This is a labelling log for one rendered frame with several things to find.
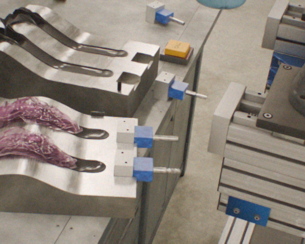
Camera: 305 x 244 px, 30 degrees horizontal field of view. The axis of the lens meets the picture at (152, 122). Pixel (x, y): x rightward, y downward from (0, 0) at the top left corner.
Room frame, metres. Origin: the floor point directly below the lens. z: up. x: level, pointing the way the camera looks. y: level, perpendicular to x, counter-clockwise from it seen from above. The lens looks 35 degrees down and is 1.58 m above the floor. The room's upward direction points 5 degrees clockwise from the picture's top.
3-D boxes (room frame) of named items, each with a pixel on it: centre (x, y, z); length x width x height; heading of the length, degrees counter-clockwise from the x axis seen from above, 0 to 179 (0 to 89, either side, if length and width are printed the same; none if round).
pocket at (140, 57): (1.27, 0.04, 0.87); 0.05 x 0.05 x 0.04; 76
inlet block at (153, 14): (1.67, -0.02, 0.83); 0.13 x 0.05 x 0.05; 55
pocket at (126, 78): (1.17, 0.06, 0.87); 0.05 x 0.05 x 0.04; 76
